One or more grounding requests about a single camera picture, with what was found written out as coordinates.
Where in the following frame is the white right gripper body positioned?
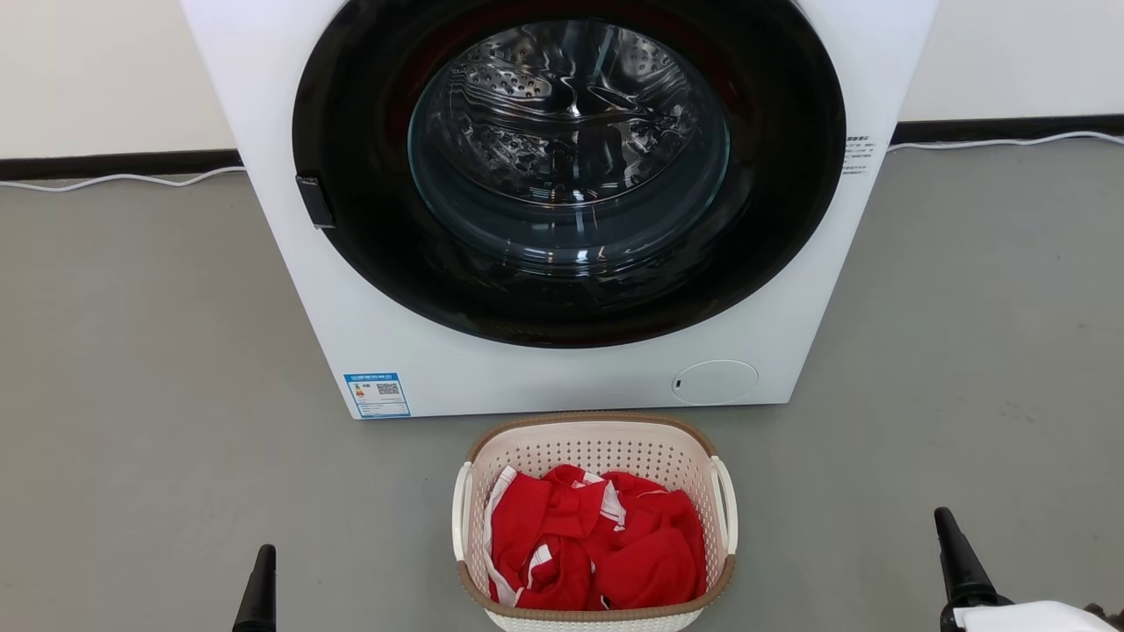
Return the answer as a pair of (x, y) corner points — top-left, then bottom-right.
(953, 600), (1117, 632)

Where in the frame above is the thin white floor cable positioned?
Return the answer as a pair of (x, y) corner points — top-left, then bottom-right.
(0, 165), (248, 193)
(886, 131), (1124, 154)

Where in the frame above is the white front-load washing machine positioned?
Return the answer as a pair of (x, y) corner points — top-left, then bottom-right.
(180, 0), (940, 420)

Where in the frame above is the round white filter cover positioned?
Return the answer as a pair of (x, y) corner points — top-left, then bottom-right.
(672, 360), (760, 406)

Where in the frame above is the black round glass door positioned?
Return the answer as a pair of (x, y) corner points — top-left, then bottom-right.
(292, 0), (847, 349)

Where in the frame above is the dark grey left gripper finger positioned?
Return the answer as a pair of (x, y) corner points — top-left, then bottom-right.
(232, 544), (277, 632)

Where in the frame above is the beige perforated laundry basket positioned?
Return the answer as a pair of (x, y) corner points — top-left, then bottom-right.
(451, 412), (739, 632)

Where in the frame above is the blue energy label sticker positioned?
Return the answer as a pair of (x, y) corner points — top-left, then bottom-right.
(343, 373), (412, 420)

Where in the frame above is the red and white clothing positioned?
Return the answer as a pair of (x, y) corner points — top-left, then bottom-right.
(484, 464), (709, 612)

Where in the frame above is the steel washing drum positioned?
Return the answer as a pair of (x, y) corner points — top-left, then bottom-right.
(429, 21), (714, 208)

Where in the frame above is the black door handle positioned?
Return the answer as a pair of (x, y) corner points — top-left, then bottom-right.
(295, 175), (336, 231)

